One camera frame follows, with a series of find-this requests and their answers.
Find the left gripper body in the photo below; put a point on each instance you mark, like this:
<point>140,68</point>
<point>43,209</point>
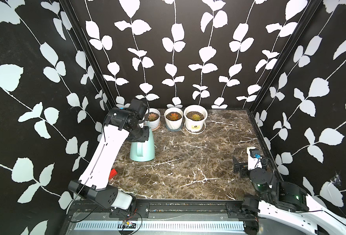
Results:
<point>142,134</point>

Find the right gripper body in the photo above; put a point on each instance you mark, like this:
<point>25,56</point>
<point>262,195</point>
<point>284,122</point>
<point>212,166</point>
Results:
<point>244,173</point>

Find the mint green watering can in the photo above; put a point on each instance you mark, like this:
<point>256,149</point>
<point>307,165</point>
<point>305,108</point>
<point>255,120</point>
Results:
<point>143,152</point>

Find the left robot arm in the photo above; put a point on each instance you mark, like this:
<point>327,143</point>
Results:
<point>119,125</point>

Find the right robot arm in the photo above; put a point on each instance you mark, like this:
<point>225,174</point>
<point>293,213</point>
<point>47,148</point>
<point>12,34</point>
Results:
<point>285,202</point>

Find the pink-green succulent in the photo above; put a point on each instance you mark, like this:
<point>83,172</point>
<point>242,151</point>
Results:
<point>152,116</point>

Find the red-orange succulent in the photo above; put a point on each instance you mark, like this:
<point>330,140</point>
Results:
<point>173,116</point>

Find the yellow-green succulent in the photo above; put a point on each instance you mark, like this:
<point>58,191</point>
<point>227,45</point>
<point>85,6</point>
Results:
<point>196,117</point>

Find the peach saucer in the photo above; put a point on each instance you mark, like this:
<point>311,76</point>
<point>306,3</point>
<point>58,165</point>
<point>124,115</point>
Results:
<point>157,127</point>

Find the white ribbed round pot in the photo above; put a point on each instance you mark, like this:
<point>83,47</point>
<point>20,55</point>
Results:
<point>152,124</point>

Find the blue-grey saucer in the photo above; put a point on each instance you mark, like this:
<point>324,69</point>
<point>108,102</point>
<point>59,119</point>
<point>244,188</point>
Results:
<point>173,130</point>

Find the cream faceted pot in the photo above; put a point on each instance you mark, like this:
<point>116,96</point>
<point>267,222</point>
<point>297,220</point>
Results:
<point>173,124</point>

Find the small red object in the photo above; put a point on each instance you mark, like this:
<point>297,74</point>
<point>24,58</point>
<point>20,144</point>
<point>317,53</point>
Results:
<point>112,174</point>

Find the white perforated strip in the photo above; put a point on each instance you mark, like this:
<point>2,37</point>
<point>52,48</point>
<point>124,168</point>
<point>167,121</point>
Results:
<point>169,226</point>

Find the large white labelled pot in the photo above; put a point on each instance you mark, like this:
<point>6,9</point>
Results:
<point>192,109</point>

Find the white saucer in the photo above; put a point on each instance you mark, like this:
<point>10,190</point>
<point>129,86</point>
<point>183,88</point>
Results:
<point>196,132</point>

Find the small circuit board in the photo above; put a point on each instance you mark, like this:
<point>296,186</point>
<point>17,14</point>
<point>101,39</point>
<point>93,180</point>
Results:
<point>127,225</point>

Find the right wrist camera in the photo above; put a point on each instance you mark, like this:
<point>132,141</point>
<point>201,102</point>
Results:
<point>253,157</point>

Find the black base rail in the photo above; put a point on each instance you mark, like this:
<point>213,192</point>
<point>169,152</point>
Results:
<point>145,207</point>

